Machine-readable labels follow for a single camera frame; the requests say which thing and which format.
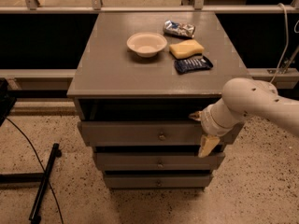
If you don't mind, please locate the black floor cable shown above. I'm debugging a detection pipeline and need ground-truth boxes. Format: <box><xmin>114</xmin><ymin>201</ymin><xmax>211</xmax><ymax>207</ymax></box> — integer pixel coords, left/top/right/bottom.
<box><xmin>6</xmin><ymin>117</ymin><xmax>64</xmax><ymax>224</ymax></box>

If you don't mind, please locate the grey bottom drawer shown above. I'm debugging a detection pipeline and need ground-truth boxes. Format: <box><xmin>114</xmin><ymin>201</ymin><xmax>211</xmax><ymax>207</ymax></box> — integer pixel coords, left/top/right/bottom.
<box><xmin>104</xmin><ymin>174</ymin><xmax>212</xmax><ymax>189</ymax></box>

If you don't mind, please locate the yellow sponge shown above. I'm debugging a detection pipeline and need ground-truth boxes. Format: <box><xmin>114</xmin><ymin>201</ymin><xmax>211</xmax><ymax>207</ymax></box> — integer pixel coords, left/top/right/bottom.
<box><xmin>169</xmin><ymin>39</ymin><xmax>205</xmax><ymax>59</ymax></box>

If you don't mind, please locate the black metal stand base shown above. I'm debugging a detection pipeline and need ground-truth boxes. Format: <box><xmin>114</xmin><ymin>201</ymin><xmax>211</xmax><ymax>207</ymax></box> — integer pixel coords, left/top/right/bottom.
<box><xmin>0</xmin><ymin>143</ymin><xmax>62</xmax><ymax>224</ymax></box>

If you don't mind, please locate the grey top drawer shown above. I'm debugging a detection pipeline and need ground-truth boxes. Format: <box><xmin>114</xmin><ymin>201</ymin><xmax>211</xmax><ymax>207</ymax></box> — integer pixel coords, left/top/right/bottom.
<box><xmin>77</xmin><ymin>119</ymin><xmax>245</xmax><ymax>147</ymax></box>

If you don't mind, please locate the dark blue snack packet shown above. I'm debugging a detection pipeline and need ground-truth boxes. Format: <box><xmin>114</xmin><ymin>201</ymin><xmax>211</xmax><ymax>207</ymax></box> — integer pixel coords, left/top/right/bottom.
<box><xmin>174</xmin><ymin>56</ymin><xmax>213</xmax><ymax>75</ymax></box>

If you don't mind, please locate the white hanging cable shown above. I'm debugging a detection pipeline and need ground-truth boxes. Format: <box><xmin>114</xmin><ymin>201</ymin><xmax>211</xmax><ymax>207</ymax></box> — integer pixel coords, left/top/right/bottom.
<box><xmin>269</xmin><ymin>2</ymin><xmax>291</xmax><ymax>84</ymax></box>

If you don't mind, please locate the silver crumpled snack bag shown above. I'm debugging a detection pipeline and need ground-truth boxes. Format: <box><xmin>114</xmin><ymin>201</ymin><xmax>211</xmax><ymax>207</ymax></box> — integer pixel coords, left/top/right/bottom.
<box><xmin>163</xmin><ymin>20</ymin><xmax>195</xmax><ymax>38</ymax></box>

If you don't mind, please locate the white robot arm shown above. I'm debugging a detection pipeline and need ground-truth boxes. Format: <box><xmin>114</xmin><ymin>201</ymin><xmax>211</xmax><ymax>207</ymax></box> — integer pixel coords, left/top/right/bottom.
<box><xmin>189</xmin><ymin>77</ymin><xmax>299</xmax><ymax>158</ymax></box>

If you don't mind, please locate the grey middle drawer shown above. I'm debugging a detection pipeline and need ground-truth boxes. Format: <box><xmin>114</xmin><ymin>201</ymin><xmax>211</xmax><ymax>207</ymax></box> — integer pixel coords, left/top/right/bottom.
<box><xmin>93</xmin><ymin>152</ymin><xmax>225</xmax><ymax>171</ymax></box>

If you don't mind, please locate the grey wooden drawer cabinet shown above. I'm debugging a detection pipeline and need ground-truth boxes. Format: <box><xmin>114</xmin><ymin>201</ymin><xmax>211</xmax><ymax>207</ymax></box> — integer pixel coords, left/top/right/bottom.
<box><xmin>67</xmin><ymin>12</ymin><xmax>248</xmax><ymax>176</ymax></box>

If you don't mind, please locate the metal railing frame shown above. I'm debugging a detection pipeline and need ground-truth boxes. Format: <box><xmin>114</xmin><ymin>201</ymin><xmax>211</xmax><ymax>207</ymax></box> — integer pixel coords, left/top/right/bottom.
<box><xmin>0</xmin><ymin>0</ymin><xmax>299</xmax><ymax>91</ymax></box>

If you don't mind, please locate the black equipment at left edge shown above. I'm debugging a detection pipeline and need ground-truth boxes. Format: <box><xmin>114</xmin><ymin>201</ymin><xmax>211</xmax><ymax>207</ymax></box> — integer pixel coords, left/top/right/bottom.
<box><xmin>0</xmin><ymin>78</ymin><xmax>16</xmax><ymax>126</ymax></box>

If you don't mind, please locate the grey drawer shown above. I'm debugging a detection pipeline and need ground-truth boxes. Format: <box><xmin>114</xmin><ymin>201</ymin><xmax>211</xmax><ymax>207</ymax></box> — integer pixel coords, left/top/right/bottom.
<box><xmin>104</xmin><ymin>174</ymin><xmax>212</xmax><ymax>189</ymax></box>
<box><xmin>93</xmin><ymin>152</ymin><xmax>225</xmax><ymax>171</ymax></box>
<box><xmin>77</xmin><ymin>119</ymin><xmax>245</xmax><ymax>147</ymax></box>

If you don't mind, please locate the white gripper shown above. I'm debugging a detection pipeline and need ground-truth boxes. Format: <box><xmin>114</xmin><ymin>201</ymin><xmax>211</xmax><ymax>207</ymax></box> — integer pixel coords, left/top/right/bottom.
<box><xmin>189</xmin><ymin>103</ymin><xmax>237</xmax><ymax>158</ymax></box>

